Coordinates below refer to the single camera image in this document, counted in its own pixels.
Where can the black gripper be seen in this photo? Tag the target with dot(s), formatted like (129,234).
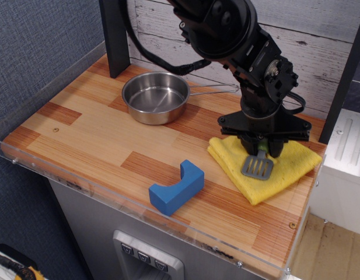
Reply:
(261,117)

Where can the green and grey toy spatula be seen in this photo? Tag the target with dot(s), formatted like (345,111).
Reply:
(258,166)

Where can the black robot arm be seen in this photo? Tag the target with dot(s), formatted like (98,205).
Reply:
(228,32)

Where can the yellow folded cloth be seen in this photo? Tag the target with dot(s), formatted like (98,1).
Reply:
(295,161)

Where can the blue arch-shaped wooden block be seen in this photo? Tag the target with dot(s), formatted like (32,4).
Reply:
(168,199)

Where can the small steel pan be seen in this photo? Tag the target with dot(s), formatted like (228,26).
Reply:
(157,98)

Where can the clear acrylic table guard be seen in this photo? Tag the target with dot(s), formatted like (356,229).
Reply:
(76,130)

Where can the grey cabinet with button panel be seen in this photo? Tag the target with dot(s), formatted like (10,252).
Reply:
(116,245)

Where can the black vertical post right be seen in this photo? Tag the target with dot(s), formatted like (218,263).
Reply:
(342,90)

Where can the black vertical post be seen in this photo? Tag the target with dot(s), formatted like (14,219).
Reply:
(342,90)
(115,37)

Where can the black vertical post left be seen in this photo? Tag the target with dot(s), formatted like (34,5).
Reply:
(115,37)

